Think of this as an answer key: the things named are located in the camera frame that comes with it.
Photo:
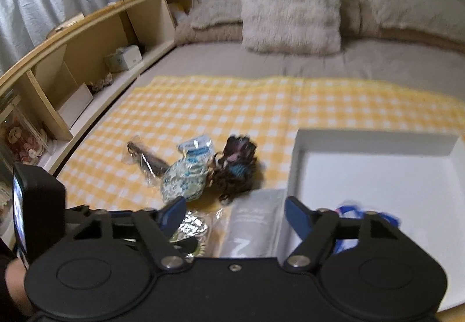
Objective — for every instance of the person's left forearm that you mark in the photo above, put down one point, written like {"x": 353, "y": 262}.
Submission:
{"x": 14, "y": 282}

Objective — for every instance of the beige folded duvet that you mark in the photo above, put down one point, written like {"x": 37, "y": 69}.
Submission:
{"x": 207, "y": 33}

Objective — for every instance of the grey packet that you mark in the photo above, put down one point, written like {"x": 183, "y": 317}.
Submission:
{"x": 254, "y": 224}

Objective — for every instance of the silver foil packet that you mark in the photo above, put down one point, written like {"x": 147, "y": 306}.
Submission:
{"x": 196, "y": 231}

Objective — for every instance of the yellow checked blanket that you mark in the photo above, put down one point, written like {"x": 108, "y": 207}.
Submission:
{"x": 218, "y": 107}

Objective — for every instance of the figurine display case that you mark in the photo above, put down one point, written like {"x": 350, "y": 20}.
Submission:
{"x": 21, "y": 140}

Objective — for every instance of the floral fabric pouch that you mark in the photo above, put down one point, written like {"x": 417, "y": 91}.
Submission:
{"x": 185, "y": 180}

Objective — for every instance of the white cardboard box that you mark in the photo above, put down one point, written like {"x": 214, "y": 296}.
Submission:
{"x": 381, "y": 184}

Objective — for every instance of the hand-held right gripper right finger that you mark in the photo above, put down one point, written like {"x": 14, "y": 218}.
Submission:
{"x": 296, "y": 216}

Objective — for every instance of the brown knitted doll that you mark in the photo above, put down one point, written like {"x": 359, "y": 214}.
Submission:
{"x": 236, "y": 165}

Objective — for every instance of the fluffy white pillow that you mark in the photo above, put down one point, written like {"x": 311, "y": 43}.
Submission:
{"x": 290, "y": 6}

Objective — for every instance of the bed with grey sheet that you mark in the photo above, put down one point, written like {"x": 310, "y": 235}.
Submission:
{"x": 290, "y": 64}

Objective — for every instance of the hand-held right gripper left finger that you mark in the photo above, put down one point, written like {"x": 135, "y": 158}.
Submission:
{"x": 170, "y": 216}

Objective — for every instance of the wooden headboard shelf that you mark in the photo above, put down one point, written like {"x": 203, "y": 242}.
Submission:
{"x": 109, "y": 27}

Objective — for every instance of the beige textured pillow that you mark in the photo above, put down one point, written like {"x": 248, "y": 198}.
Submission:
{"x": 410, "y": 6}
{"x": 218, "y": 9}

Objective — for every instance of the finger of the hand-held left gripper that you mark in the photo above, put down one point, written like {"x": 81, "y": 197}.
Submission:
{"x": 120, "y": 212}

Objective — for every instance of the white tissue box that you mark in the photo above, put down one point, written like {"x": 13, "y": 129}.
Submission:
{"x": 123, "y": 57}

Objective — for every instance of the blue and white sachet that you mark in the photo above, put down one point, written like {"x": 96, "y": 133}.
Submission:
{"x": 196, "y": 148}

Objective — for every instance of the small white box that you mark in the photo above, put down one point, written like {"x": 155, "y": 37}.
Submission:
{"x": 74, "y": 106}

